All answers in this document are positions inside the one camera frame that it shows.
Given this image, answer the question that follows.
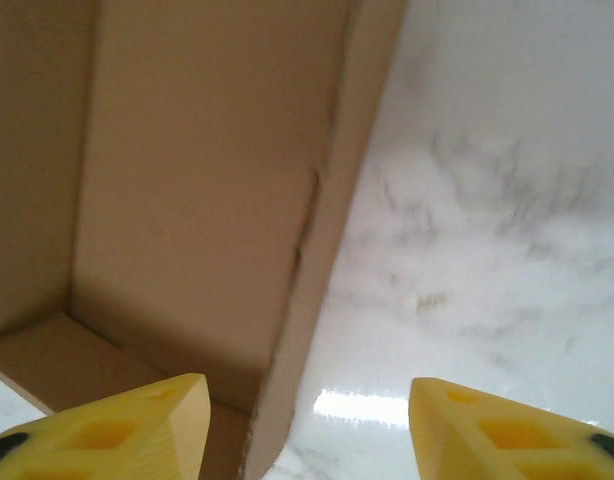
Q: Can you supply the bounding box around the brown cardboard box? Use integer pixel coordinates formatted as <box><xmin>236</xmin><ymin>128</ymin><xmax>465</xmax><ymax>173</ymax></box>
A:
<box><xmin>0</xmin><ymin>0</ymin><xmax>409</xmax><ymax>480</ymax></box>

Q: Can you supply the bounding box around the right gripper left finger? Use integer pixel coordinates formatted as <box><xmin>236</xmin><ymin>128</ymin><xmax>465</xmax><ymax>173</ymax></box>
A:
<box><xmin>0</xmin><ymin>372</ymin><xmax>211</xmax><ymax>480</ymax></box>

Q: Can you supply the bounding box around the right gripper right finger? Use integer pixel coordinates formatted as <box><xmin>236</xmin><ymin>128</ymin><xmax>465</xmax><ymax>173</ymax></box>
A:
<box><xmin>409</xmin><ymin>376</ymin><xmax>614</xmax><ymax>480</ymax></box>

